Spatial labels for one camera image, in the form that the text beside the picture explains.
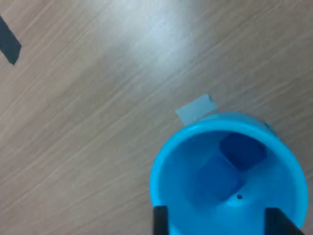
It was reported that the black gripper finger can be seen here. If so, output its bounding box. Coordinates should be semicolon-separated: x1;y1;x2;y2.
265;207;306;235
153;206;169;235

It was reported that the blue cube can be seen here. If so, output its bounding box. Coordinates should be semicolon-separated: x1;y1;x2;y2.
195;154;245;203
219;133;268;174

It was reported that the blue plastic cup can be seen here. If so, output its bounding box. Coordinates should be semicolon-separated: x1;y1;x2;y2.
149;112;308;235

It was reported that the pale blue tape patch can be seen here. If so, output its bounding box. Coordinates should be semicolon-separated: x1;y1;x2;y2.
176;93;219;124

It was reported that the black tape strip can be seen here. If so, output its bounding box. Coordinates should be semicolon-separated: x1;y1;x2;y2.
0;15;22;66

